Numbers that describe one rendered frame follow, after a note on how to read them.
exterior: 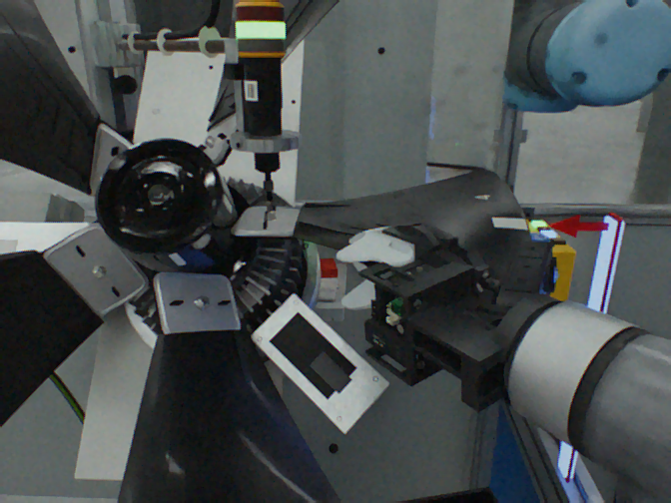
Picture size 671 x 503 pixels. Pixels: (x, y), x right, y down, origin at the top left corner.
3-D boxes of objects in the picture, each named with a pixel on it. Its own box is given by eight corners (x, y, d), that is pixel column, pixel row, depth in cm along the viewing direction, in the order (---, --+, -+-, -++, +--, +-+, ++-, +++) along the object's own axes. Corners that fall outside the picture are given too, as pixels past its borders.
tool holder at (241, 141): (212, 141, 55) (203, 38, 52) (274, 136, 59) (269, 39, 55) (247, 156, 48) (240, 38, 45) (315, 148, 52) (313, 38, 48)
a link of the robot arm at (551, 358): (657, 305, 29) (637, 422, 33) (580, 278, 33) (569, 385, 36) (573, 359, 26) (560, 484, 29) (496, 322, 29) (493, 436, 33)
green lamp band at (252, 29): (230, 37, 50) (229, 23, 49) (272, 38, 52) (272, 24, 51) (249, 37, 46) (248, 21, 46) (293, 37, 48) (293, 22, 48)
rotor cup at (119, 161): (124, 202, 64) (68, 146, 51) (243, 170, 64) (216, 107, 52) (145, 316, 59) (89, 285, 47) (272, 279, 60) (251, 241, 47)
